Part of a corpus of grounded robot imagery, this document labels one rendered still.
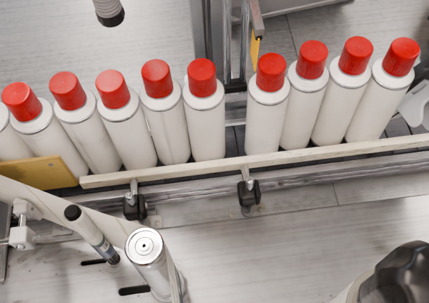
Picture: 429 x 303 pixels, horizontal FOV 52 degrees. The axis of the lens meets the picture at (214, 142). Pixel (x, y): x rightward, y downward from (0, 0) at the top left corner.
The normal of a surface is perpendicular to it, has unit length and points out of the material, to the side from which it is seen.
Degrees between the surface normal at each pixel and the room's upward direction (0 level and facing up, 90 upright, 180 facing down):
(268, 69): 2
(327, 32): 0
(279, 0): 90
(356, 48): 3
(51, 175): 90
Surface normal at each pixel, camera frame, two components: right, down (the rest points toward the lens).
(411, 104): -0.90, -0.11
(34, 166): 0.12, 0.87
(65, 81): -0.07, -0.47
